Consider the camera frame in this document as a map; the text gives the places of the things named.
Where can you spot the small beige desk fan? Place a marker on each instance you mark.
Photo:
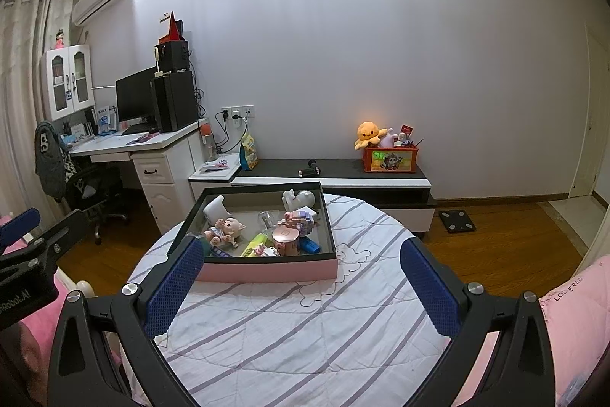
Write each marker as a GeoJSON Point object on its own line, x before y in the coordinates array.
{"type": "Point", "coordinates": [157, 52]}

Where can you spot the black computer tower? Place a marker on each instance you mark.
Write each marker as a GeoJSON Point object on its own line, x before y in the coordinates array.
{"type": "Point", "coordinates": [176, 102]}

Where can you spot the small pink doll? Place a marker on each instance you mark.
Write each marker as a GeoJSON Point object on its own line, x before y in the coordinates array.
{"type": "Point", "coordinates": [59, 40]}

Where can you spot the pink plush toy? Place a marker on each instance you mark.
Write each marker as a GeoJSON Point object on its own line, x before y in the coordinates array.
{"type": "Point", "coordinates": [388, 139]}

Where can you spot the white plug device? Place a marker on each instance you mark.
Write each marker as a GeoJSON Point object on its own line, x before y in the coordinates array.
{"type": "Point", "coordinates": [215, 209]}

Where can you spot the black keyboard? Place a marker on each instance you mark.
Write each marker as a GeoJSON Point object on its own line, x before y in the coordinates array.
{"type": "Point", "coordinates": [138, 129]}

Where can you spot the person's pink pajama leg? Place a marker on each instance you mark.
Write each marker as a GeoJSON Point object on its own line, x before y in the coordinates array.
{"type": "Point", "coordinates": [576, 316]}

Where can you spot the white hutch cabinet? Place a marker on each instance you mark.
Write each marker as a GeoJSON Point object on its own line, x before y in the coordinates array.
{"type": "Point", "coordinates": [66, 83]}

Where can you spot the pink storage box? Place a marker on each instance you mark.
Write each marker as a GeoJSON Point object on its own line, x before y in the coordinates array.
{"type": "Point", "coordinates": [267, 271]}

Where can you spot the white wall socket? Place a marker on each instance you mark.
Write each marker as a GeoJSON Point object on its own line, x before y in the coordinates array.
{"type": "Point", "coordinates": [237, 112]}

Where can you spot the small blue box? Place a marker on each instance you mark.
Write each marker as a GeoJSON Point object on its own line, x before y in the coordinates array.
{"type": "Point", "coordinates": [309, 246]}

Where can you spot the white ceramic cat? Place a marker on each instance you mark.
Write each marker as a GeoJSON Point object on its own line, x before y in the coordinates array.
{"type": "Point", "coordinates": [296, 199]}

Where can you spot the pink blanket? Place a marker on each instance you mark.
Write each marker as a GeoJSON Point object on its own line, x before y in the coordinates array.
{"type": "Point", "coordinates": [64, 288]}

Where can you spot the black bathroom scale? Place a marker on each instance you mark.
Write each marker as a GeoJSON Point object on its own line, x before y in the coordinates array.
{"type": "Point", "coordinates": [457, 221]}

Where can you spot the white side table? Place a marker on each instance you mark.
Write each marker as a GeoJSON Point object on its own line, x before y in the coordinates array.
{"type": "Point", "coordinates": [209, 187]}

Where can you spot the round table striped cloth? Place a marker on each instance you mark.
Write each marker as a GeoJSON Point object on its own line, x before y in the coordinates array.
{"type": "Point", "coordinates": [309, 340]}

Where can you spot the red printed storage box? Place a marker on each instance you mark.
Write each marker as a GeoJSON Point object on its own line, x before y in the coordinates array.
{"type": "Point", "coordinates": [391, 160]}

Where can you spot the orange capped bottle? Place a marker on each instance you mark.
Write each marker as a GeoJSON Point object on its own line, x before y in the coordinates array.
{"type": "Point", "coordinates": [207, 144]}

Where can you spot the orange octopus plush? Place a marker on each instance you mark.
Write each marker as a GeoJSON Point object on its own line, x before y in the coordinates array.
{"type": "Point", "coordinates": [369, 134]}

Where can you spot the white door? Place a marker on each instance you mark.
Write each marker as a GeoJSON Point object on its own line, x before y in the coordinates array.
{"type": "Point", "coordinates": [584, 149]}

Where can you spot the blue white box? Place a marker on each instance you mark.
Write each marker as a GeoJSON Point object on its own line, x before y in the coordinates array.
{"type": "Point", "coordinates": [106, 121]}

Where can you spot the pink white block cat figure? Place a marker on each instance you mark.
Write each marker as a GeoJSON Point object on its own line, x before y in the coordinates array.
{"type": "Point", "coordinates": [267, 250]}

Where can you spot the grey jacket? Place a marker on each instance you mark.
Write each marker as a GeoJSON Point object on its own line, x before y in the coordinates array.
{"type": "Point", "coordinates": [50, 159]}

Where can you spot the low black white cabinet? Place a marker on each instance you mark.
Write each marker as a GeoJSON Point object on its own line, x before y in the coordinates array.
{"type": "Point", "coordinates": [381, 187]}

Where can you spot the pink packet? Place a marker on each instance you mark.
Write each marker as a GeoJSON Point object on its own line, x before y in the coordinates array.
{"type": "Point", "coordinates": [214, 165]}

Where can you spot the red card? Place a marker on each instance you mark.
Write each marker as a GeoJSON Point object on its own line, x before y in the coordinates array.
{"type": "Point", "coordinates": [406, 131]}

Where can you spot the black office chair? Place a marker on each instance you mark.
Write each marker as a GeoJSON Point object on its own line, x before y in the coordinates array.
{"type": "Point", "coordinates": [95, 192]}

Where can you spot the beige curtain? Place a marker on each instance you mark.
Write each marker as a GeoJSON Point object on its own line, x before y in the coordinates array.
{"type": "Point", "coordinates": [19, 102]}

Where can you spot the small doll figure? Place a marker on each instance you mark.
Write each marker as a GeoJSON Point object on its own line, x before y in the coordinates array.
{"type": "Point", "coordinates": [224, 233]}

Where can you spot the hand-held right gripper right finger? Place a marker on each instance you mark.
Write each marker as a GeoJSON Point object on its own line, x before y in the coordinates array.
{"type": "Point", "coordinates": [431, 288]}

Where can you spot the rose gold lidded jar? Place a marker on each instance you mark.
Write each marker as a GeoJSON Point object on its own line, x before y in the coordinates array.
{"type": "Point", "coordinates": [286, 240]}

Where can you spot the black speaker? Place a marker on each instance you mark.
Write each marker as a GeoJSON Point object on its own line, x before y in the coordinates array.
{"type": "Point", "coordinates": [174, 56]}

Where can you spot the black computer monitor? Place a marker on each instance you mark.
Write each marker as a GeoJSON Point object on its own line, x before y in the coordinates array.
{"type": "Point", "coordinates": [136, 97]}

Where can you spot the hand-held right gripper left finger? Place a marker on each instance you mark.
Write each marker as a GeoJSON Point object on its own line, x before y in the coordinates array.
{"type": "Point", "coordinates": [171, 288]}

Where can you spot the red paper bag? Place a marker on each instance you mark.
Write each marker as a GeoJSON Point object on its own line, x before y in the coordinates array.
{"type": "Point", "coordinates": [172, 30]}

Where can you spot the yellow blue snack bag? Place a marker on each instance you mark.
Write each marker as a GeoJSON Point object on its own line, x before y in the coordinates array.
{"type": "Point", "coordinates": [248, 154]}

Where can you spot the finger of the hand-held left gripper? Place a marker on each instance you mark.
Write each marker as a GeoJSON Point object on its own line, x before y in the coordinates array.
{"type": "Point", "coordinates": [62, 235]}
{"type": "Point", "coordinates": [19, 226]}

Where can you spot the white bed frame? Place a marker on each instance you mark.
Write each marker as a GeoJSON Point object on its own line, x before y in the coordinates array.
{"type": "Point", "coordinates": [85, 287]}

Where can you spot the person's left hand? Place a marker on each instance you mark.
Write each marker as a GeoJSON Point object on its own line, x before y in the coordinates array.
{"type": "Point", "coordinates": [28, 354]}

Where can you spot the white desk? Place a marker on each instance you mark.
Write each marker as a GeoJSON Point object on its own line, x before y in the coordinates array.
{"type": "Point", "coordinates": [167, 192]}

